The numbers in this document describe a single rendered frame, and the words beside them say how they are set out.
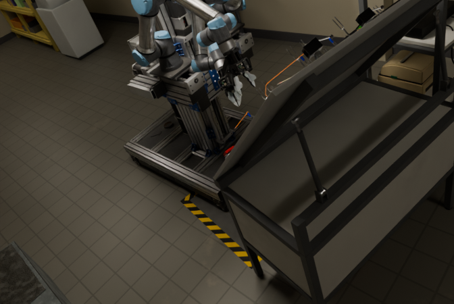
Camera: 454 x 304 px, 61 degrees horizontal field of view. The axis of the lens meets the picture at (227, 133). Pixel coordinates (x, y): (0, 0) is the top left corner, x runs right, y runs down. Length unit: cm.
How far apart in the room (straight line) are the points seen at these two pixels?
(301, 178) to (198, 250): 117
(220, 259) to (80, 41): 489
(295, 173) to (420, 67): 103
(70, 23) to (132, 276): 466
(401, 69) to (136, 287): 222
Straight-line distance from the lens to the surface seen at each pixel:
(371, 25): 132
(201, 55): 220
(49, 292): 263
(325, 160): 203
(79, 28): 683
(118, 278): 304
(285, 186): 194
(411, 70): 256
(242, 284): 263
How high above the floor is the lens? 220
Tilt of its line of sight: 36 degrees down
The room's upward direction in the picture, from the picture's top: 20 degrees counter-clockwise
